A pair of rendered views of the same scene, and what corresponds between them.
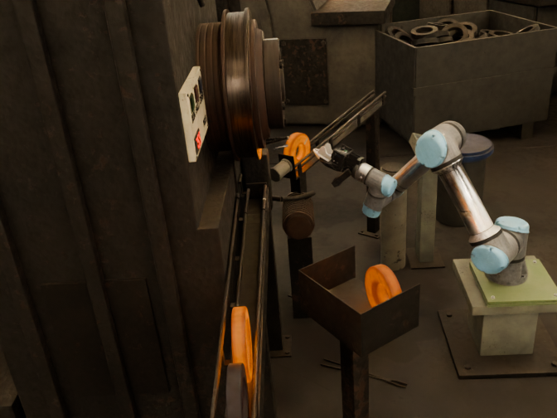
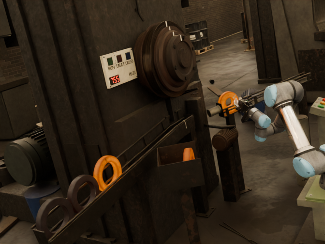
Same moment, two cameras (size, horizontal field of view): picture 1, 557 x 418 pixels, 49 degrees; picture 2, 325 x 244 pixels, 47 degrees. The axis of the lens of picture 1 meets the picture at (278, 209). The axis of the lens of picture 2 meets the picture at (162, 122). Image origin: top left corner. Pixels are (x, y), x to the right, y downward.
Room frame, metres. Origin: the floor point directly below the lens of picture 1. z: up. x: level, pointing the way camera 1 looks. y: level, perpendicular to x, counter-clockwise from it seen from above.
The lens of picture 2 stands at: (-0.12, -1.13, 1.37)
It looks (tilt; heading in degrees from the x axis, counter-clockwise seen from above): 15 degrees down; 34
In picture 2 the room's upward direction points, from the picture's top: 11 degrees counter-clockwise
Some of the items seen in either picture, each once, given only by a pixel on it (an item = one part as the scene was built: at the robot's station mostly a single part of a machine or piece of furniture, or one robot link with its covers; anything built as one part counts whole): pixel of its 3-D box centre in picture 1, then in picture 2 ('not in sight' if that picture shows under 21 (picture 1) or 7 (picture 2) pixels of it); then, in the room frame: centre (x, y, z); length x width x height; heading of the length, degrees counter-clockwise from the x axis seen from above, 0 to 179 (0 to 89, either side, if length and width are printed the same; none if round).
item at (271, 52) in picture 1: (275, 84); (182, 58); (1.91, -0.02, 1.11); 0.28 x 0.06 x 0.28; 177
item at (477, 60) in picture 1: (454, 77); not in sight; (4.29, -1.34, 0.39); 1.03 x 0.83 x 0.77; 102
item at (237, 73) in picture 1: (244, 85); (168, 59); (1.91, 0.07, 1.11); 0.47 x 0.06 x 0.47; 177
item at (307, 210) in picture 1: (301, 256); (229, 163); (2.23, -0.08, 0.27); 0.22 x 0.13 x 0.53; 177
